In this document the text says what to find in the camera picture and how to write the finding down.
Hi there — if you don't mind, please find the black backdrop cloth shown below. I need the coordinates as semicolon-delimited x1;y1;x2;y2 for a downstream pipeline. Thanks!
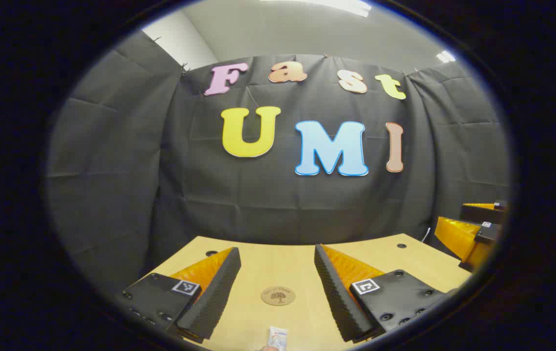
46;29;511;298

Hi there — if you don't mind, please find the light wooden desktop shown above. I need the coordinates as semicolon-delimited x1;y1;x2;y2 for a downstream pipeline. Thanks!
144;233;473;351

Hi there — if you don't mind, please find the white toothpaste tube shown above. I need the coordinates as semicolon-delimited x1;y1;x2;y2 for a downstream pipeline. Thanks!
267;326;289;351

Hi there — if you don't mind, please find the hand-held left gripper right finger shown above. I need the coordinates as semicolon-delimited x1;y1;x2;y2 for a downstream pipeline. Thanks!
314;244;459;343

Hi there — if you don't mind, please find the round cork coaster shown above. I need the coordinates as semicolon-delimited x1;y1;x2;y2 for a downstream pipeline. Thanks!
260;286;296;307

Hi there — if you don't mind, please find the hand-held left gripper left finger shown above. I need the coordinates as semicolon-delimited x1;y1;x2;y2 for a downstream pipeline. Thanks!
121;247;242;344

